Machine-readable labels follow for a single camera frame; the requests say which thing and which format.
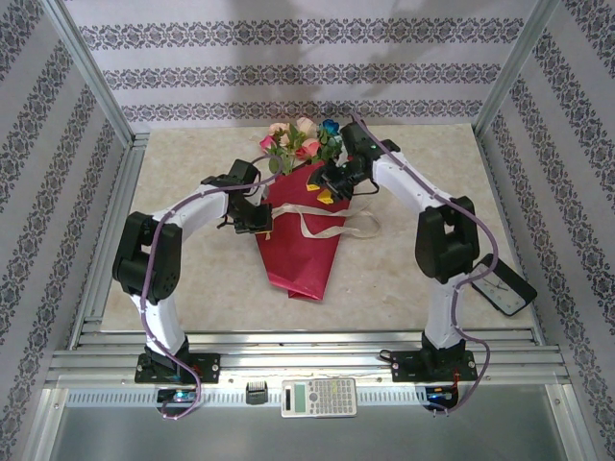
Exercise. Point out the beige ribbon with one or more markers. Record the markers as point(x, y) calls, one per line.
point(288, 208)

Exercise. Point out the magenta fake rose stem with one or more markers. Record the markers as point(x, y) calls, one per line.
point(267, 142)

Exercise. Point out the red and maroon wrapping paper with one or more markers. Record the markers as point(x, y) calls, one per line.
point(298, 259)

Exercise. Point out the peach fake flower stem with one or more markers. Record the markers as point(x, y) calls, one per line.
point(278, 128)

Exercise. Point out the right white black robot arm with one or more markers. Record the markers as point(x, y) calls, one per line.
point(447, 245)

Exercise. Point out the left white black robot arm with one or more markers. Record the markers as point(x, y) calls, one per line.
point(130, 259)

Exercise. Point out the small black clip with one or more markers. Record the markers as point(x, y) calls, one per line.
point(256, 394)

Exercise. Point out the grey scientific calculator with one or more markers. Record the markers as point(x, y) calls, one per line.
point(319, 397)

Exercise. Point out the small circuit board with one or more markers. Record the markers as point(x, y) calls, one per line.
point(439, 395)
point(178, 395)

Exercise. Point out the grey metal panel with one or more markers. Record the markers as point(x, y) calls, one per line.
point(307, 437)

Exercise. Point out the perforated metal strip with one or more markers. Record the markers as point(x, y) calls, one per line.
point(120, 396)

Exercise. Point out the aluminium side rail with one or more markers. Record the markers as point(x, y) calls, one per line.
point(126, 168)
point(489, 158)

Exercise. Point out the wide aluminium mounting rail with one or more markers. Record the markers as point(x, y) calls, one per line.
point(307, 355)

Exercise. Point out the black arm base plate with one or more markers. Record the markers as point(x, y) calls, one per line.
point(408, 367)
point(209, 367)

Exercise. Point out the aluminium frame post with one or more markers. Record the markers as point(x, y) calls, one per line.
point(516, 72)
point(94, 72)

